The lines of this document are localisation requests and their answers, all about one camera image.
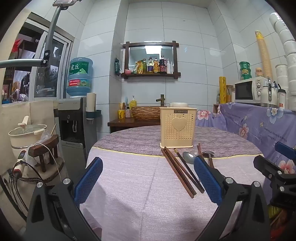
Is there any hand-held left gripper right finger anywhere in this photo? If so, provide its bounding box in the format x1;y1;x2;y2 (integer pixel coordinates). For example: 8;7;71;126
194;156;271;241

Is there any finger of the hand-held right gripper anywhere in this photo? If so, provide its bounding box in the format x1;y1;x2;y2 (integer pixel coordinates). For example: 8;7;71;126
275;142;296;163
253;155;287;183

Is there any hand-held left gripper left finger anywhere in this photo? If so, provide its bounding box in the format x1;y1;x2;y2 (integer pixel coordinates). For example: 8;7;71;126
26;157;104;241

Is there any black chopstick with gold band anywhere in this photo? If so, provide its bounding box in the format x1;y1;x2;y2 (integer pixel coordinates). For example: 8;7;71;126
174;148;205;194

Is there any brown wooden chopstick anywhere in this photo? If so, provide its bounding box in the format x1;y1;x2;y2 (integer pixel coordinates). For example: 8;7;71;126
164;146;197;195
197;144;205;163
161;148;194;198

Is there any large steel spoon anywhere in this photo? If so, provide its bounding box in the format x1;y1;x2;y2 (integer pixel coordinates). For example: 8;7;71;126
183;152;197;165

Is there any cream plastic utensil holder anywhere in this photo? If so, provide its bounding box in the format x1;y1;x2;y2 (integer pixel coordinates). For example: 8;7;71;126
159;107;197;149

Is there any purple floral cloth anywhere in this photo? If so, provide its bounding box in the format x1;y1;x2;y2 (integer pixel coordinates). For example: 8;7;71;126
195;102;296;204

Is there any white bottle red label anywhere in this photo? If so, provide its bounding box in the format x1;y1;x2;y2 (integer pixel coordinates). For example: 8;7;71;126
277;89;287;109

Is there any purple striped tablecloth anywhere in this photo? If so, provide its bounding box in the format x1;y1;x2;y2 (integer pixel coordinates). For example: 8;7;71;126
85;126;270;241

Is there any grey water dispenser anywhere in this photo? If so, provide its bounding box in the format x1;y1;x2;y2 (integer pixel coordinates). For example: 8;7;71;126
54;97;97;163

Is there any small wooden stool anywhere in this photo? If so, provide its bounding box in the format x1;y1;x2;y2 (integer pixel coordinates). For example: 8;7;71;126
28;134;60;173

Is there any white thermos jug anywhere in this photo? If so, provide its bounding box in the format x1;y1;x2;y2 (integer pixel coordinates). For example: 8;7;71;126
261;78;278;108

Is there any blue cup holder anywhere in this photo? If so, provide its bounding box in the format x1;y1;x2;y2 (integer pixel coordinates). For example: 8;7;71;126
86;109;102;119

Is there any wooden washstand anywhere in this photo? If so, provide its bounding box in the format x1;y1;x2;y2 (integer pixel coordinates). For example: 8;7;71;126
107;118;161;133

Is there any white microwave oven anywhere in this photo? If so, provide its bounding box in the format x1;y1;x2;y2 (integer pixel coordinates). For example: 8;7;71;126
235;76;269;103

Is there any cream pot with lid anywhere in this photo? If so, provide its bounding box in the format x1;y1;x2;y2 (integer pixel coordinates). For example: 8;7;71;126
9;116;48;150

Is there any yellow roll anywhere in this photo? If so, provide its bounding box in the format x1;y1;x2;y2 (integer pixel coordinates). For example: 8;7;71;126
219;76;228;104

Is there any wicker basket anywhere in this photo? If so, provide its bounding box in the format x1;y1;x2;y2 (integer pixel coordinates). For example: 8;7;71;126
131;106;167;120

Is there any bronze faucet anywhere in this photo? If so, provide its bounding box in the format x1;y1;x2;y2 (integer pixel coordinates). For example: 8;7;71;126
156;94;167;107

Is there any stack of white cups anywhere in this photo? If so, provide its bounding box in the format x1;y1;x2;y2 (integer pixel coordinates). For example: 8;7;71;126
269;13;296;112

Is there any tall yellow paper cup stack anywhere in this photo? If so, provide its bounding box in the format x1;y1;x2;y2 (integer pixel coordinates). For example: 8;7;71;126
255;30;273;79

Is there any blue water bottle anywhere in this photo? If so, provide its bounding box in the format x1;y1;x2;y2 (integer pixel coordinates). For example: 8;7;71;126
67;57;93;98

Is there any wooden framed mirror shelf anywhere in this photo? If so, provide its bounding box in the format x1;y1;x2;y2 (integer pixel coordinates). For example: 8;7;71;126
121;41;181;80

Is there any dark soy sauce bottle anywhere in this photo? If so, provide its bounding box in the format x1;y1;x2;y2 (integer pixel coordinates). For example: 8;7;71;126
159;56;167;74

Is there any window frame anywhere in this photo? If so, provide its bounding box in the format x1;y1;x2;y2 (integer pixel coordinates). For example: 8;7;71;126
0;11;75;105

